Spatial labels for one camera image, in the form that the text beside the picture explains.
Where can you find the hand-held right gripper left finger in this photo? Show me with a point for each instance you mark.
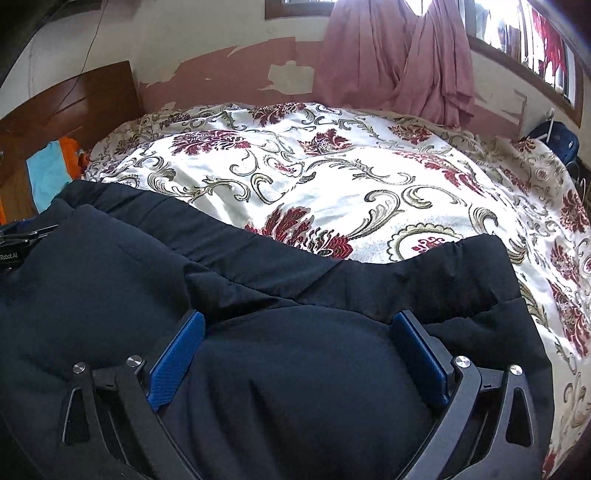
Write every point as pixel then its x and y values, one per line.
pixel 178 360

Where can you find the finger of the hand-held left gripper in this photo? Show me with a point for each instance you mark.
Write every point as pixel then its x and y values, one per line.
pixel 32 233

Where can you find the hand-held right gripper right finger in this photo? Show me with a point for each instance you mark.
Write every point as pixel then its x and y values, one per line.
pixel 422 360

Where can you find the black pants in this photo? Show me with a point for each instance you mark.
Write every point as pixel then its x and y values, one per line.
pixel 295 369

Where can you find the striped orange blue brown pillow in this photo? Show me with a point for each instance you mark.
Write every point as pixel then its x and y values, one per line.
pixel 46 170

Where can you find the wooden headboard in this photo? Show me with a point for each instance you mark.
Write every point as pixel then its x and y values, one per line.
pixel 69 106

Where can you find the floral bedspread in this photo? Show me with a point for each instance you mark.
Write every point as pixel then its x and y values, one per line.
pixel 346 194

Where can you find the blue bag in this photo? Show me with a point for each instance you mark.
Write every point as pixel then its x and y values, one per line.
pixel 558 141

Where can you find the pink curtain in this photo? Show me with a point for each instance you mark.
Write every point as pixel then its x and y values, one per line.
pixel 392 55

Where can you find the red cloth outside window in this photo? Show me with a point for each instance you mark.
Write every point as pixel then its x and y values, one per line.
pixel 549 37

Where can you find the window with wooden frame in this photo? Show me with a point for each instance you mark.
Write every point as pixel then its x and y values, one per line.
pixel 508 27

